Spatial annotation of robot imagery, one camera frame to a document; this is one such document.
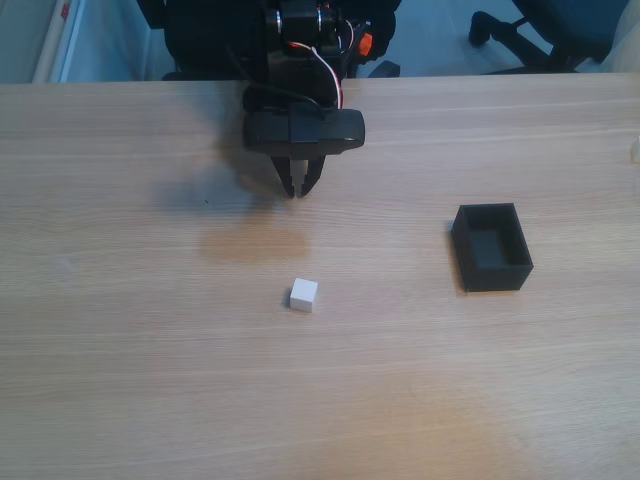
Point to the white cube block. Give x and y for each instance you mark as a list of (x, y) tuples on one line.
[(304, 295)]

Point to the black open box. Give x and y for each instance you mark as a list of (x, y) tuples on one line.
[(492, 250)]

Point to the orange clamp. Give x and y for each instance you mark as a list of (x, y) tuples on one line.
[(366, 44)]

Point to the white leaning panel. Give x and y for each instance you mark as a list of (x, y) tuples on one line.
[(62, 40)]

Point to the blue office chair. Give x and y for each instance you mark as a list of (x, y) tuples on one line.
[(560, 30)]

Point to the cream bulky object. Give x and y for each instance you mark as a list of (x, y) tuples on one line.
[(622, 45)]

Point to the black oval camera box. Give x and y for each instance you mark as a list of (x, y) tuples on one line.
[(304, 132)]

